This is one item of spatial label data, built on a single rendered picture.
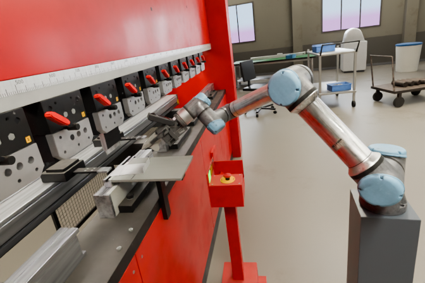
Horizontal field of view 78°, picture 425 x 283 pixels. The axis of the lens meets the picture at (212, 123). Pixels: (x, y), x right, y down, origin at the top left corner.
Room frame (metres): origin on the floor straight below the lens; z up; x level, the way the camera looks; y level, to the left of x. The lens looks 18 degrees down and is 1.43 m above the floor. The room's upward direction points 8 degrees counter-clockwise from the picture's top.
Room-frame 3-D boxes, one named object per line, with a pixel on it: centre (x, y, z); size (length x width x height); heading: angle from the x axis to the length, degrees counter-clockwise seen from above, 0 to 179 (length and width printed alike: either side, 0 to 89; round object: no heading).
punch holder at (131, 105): (1.11, 0.35, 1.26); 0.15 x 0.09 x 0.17; 168
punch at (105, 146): (0.94, 0.39, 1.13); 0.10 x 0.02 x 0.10; 168
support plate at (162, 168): (0.91, 0.24, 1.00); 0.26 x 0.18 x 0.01; 78
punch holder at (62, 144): (0.72, 0.43, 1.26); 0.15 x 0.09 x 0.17; 168
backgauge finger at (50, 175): (0.96, 0.55, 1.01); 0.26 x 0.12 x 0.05; 78
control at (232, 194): (1.18, -0.04, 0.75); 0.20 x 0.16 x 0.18; 170
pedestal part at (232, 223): (1.18, -0.04, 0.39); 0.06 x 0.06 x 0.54; 80
